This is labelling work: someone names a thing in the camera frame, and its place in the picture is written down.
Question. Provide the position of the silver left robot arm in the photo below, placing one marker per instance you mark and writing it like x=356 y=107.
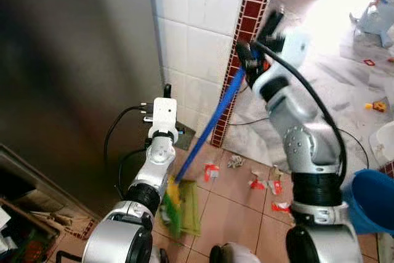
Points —
x=154 y=164

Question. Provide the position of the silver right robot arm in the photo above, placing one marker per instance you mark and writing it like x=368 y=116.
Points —
x=301 y=146

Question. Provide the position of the grey metal plate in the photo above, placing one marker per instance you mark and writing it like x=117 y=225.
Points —
x=188 y=140

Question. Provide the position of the white crumpled paper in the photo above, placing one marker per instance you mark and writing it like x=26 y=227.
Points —
x=236 y=161

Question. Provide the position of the red wrapper litter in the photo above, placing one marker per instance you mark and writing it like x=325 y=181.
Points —
x=281 y=206
x=257 y=182
x=212 y=172
x=275 y=187

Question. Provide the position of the light blue plastic stool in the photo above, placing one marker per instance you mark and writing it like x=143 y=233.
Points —
x=378 y=23

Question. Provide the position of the orange yellow toy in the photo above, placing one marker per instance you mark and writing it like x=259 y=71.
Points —
x=375 y=107

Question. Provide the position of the white plastic basin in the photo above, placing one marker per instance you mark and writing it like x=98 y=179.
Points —
x=385 y=143

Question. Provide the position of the stainless steel fridge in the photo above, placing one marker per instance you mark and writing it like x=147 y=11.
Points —
x=74 y=60

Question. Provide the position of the grey right robot leg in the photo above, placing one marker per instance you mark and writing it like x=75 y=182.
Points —
x=240 y=254

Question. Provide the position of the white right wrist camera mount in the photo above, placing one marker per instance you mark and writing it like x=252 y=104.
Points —
x=297 y=47

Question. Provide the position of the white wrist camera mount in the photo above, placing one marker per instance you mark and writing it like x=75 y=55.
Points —
x=297 y=47
x=165 y=114

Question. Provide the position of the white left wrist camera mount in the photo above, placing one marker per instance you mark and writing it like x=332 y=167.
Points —
x=165 y=114

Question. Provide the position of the red square frame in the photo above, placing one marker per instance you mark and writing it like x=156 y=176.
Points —
x=364 y=63

